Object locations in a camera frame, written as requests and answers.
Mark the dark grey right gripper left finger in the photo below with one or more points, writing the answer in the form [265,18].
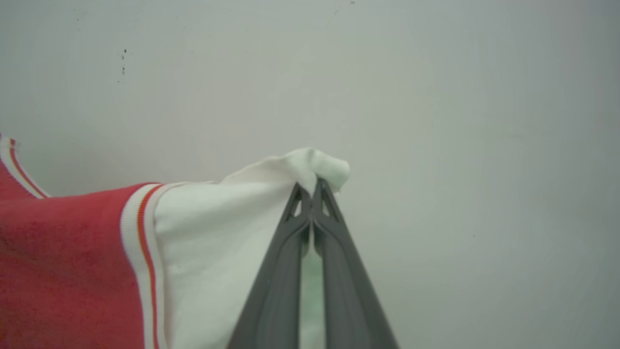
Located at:
[276,291]

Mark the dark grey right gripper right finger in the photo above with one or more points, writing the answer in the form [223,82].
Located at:
[348,291]

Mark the red and white jersey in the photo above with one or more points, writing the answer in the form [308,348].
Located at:
[203,252]

